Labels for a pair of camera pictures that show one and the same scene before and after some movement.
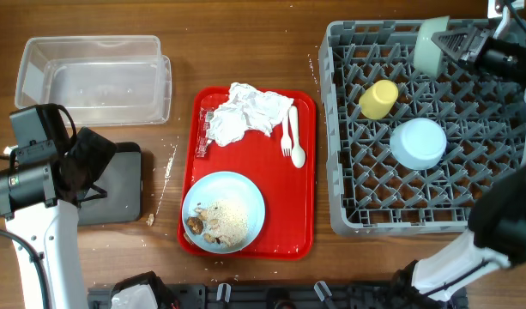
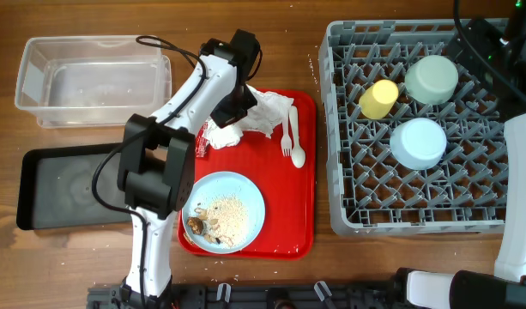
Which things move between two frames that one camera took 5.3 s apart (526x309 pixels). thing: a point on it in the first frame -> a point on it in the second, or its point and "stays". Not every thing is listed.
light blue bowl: x=418 y=143 stays
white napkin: x=247 y=109 stays
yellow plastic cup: x=378 y=99 stays
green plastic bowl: x=427 y=57 -> x=431 y=80
